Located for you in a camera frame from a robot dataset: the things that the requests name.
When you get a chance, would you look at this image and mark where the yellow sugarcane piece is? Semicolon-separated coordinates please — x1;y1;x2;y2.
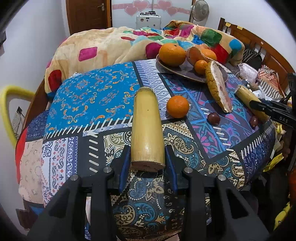
130;87;165;172
234;84;270;123

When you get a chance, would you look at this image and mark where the dark red plum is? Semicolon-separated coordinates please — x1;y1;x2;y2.
207;113;221;126
249;115;258;129

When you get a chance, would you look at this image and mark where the striped cloth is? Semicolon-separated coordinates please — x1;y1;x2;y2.
258;65;285;100

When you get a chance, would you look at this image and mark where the pink patterned pillow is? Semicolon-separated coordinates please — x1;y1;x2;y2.
238;63;258;83

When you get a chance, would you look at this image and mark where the wooden bed headboard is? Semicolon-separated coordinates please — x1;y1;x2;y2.
218;18;295;83

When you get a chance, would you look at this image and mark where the black bag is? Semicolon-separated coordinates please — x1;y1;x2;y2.
242;48;263;70

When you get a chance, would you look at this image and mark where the pomelo wedge on cloth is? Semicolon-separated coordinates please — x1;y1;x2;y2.
205;61;233;113

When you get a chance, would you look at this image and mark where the large orange far side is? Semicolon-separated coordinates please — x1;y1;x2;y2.
201;49;217;61

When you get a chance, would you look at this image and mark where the small orange on plate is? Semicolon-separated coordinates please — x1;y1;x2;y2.
194;60;208;75

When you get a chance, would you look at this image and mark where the blue patterned tablecloth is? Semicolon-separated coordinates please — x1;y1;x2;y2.
16;60;275;228

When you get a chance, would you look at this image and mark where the small orange on cloth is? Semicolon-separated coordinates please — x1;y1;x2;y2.
166;95;190;118

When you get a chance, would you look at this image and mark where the dark round plate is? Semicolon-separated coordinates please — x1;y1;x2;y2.
155;54;229;83

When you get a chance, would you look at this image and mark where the large orange with stem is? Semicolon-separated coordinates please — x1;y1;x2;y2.
159;43;186;67

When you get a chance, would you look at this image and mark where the standing electric fan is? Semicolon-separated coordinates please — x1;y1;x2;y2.
190;0;210;26

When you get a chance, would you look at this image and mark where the colourful plush blanket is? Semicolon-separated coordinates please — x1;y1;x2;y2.
44;20;245;98

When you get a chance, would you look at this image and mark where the white wardrobe with hearts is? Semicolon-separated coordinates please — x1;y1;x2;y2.
111;0;193;29

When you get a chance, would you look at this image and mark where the brown wooden door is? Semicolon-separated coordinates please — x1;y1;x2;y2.
66;0;112;35

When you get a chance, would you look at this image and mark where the yellow chair frame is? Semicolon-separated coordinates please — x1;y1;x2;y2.
1;85;34;147

